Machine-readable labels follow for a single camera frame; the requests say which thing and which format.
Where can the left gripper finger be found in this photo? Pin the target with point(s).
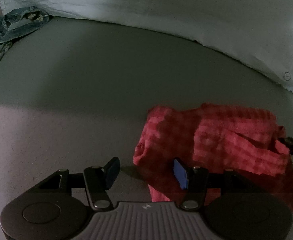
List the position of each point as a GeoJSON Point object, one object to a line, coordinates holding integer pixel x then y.
{"type": "Point", "coordinates": [98, 180]}
{"type": "Point", "coordinates": [192, 180]}

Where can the red knitted garment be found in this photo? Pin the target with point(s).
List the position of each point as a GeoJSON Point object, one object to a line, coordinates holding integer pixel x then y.
{"type": "Point", "coordinates": [215, 137]}

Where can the dark patterned garment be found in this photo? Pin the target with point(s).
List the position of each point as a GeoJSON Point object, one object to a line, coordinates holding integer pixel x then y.
{"type": "Point", "coordinates": [19, 23]}

